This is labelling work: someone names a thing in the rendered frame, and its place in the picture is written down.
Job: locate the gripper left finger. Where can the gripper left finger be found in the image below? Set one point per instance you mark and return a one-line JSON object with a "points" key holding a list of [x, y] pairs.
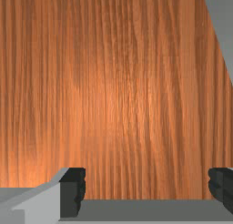
{"points": [[45, 200]]}

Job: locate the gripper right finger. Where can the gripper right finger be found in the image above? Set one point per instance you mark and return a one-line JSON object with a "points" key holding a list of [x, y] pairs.
{"points": [[223, 185]]}

